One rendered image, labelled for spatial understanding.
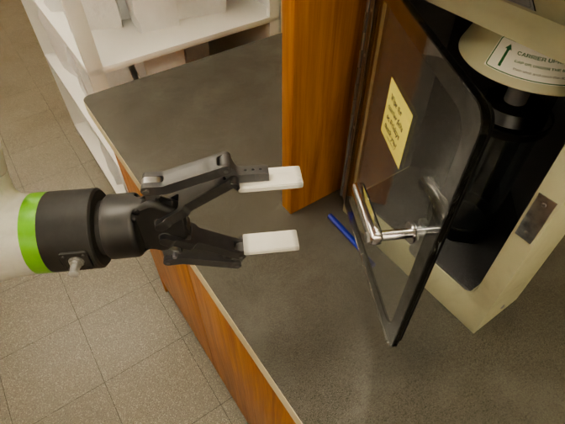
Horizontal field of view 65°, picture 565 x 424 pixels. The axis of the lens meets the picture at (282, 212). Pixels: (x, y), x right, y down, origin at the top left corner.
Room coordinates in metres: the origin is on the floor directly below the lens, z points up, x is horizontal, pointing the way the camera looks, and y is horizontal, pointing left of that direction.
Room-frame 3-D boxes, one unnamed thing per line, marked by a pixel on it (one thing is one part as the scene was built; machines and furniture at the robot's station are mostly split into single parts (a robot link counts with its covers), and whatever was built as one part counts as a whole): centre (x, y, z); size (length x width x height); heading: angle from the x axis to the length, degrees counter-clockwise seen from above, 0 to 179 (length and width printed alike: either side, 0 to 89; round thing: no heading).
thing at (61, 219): (0.32, 0.23, 1.20); 0.12 x 0.06 x 0.09; 7
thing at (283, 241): (0.35, 0.02, 1.14); 0.07 x 0.03 x 0.01; 97
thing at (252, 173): (0.35, 0.04, 1.27); 0.05 x 0.01 x 0.03; 97
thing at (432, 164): (0.42, -0.14, 1.19); 0.30 x 0.01 x 0.40; 7
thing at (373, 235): (0.35, -0.11, 1.20); 0.10 x 0.05 x 0.03; 7
